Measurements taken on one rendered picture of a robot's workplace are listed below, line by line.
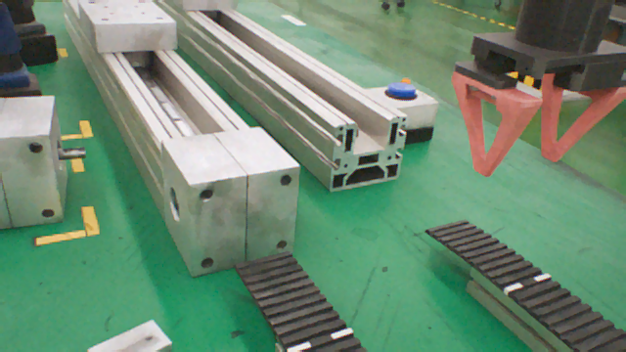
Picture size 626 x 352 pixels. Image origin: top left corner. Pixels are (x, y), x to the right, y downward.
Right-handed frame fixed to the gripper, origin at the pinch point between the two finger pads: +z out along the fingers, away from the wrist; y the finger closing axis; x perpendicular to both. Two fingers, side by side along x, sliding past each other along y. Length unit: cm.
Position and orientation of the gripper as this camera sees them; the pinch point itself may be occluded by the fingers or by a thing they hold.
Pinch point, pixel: (519, 156)
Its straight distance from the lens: 46.1
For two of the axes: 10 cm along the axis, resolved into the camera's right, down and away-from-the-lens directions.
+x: 4.9, 4.5, -7.5
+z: -0.9, 8.8, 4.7
